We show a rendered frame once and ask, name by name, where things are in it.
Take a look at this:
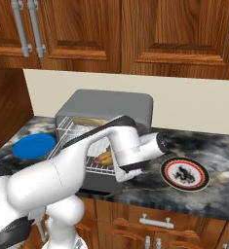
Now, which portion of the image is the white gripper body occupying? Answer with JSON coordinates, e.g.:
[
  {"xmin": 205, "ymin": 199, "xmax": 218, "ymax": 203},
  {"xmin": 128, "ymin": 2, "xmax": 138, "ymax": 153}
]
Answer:
[{"xmin": 114, "ymin": 163, "xmax": 143, "ymax": 183}]

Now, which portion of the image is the grey toaster oven door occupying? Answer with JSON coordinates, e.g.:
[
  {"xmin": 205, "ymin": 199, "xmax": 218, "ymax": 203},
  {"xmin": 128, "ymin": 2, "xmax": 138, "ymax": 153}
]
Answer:
[{"xmin": 76, "ymin": 170, "xmax": 125, "ymax": 196}]

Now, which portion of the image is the tan baguette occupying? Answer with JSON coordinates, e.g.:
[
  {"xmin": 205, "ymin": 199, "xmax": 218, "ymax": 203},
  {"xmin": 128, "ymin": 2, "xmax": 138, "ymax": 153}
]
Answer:
[{"xmin": 72, "ymin": 117, "xmax": 109, "ymax": 127}]

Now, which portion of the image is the grey toaster oven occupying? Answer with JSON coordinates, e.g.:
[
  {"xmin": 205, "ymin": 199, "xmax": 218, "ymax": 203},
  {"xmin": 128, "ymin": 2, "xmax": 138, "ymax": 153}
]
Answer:
[{"xmin": 54, "ymin": 89, "xmax": 154, "ymax": 178}]

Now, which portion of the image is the red and black rimmed plate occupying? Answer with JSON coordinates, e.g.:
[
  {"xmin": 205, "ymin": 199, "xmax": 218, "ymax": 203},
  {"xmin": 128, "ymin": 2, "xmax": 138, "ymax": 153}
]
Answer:
[{"xmin": 160, "ymin": 157, "xmax": 210, "ymax": 193}]

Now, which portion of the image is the wooden drawer front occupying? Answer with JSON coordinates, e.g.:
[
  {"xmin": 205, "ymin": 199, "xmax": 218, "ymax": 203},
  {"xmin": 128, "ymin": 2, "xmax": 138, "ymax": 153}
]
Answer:
[{"xmin": 95, "ymin": 197, "xmax": 229, "ymax": 242}]

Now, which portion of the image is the blue bowl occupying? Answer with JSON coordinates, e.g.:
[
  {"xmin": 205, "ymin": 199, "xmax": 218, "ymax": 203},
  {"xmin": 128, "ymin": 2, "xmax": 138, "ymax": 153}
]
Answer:
[{"xmin": 12, "ymin": 132, "xmax": 57, "ymax": 160}]

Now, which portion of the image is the wooden tall cupboard side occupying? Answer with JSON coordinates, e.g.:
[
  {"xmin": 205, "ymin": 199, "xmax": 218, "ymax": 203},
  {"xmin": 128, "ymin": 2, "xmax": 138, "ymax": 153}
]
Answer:
[{"xmin": 0, "ymin": 66, "xmax": 35, "ymax": 160}]

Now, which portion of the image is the wire oven rack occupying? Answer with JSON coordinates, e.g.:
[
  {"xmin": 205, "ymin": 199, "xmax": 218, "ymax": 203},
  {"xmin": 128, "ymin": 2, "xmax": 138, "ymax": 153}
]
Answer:
[
  {"xmin": 47, "ymin": 116, "xmax": 104, "ymax": 160},
  {"xmin": 85, "ymin": 142, "xmax": 118, "ymax": 176}
]

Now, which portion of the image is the grey drawer handle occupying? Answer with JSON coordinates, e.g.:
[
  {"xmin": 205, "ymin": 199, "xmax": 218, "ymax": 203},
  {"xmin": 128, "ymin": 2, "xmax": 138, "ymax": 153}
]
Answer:
[{"xmin": 138, "ymin": 212, "xmax": 175, "ymax": 230}]

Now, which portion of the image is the wooden wall cupboard door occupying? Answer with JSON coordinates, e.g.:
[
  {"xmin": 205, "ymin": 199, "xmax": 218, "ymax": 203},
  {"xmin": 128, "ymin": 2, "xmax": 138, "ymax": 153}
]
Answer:
[
  {"xmin": 38, "ymin": 0, "xmax": 123, "ymax": 74},
  {"xmin": 120, "ymin": 0, "xmax": 229, "ymax": 81},
  {"xmin": 0, "ymin": 0, "xmax": 43, "ymax": 69}
]

